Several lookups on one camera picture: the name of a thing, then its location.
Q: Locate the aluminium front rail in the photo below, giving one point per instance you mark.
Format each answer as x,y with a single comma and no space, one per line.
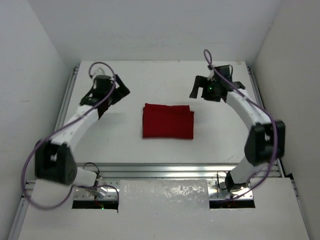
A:
159,170

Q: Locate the red t-shirt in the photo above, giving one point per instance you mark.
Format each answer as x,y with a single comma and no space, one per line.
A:
167,122

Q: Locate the white foam panel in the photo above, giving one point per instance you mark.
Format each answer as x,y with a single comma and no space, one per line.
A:
170,196

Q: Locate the aluminium side rail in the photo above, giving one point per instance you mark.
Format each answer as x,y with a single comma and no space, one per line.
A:
66,98
256,91

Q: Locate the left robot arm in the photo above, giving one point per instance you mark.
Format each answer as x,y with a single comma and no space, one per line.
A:
54,159

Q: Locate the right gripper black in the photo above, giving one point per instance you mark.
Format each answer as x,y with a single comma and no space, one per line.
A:
200,82

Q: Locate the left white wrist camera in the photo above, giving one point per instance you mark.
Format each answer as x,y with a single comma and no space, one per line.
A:
99,71

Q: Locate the right aluminium side rail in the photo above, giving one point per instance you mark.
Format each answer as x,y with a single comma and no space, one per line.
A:
256,91

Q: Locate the left aluminium side rail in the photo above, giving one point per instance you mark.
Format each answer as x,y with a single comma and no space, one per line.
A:
66,98

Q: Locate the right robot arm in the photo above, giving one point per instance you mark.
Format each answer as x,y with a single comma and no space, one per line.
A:
266,136

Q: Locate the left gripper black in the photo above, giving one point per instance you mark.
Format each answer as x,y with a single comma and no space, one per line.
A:
118,91

